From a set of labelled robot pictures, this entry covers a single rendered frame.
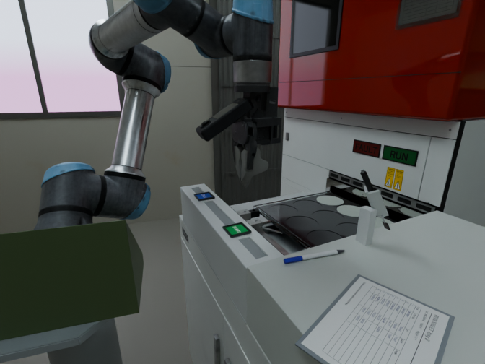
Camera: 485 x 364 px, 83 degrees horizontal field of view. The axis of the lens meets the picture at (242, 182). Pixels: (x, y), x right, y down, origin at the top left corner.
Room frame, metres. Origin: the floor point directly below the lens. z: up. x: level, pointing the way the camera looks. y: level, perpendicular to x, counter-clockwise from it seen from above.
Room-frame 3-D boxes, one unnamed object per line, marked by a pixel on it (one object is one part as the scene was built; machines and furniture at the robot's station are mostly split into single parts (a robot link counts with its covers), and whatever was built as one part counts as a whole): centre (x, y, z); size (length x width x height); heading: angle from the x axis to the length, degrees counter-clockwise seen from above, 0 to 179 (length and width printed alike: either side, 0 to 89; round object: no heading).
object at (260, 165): (0.57, -0.03, 1.14); 0.06 x 0.03 x 0.09; 116
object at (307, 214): (0.83, -0.29, 0.90); 0.34 x 0.34 x 0.01; 26
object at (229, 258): (0.73, 0.07, 0.89); 0.55 x 0.09 x 0.14; 26
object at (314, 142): (1.10, -0.40, 1.02); 0.81 x 0.03 x 0.40; 26
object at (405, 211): (0.94, -0.47, 0.89); 0.44 x 0.02 x 0.10; 26
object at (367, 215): (0.56, -0.29, 1.03); 0.06 x 0.04 x 0.13; 116
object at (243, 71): (0.58, -0.02, 1.33); 0.08 x 0.08 x 0.05
